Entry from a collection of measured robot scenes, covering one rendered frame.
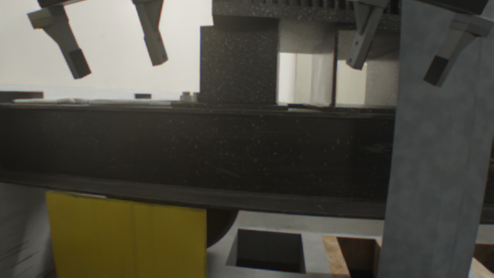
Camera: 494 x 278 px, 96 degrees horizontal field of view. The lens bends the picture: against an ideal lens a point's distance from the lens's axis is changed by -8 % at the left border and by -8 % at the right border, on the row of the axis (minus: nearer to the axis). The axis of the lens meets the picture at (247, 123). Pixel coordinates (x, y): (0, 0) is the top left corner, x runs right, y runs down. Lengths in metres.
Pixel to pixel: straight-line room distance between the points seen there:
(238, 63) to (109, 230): 0.57
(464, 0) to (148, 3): 0.39
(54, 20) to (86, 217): 0.57
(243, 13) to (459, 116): 0.47
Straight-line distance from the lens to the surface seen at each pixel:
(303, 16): 0.61
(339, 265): 1.21
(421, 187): 0.56
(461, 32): 0.44
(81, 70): 0.44
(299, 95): 3.69
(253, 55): 0.63
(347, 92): 3.80
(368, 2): 0.34
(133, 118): 0.76
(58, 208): 0.90
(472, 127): 0.59
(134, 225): 0.75
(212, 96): 0.64
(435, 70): 0.44
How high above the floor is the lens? 0.69
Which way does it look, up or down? 6 degrees down
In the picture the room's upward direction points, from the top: 1 degrees clockwise
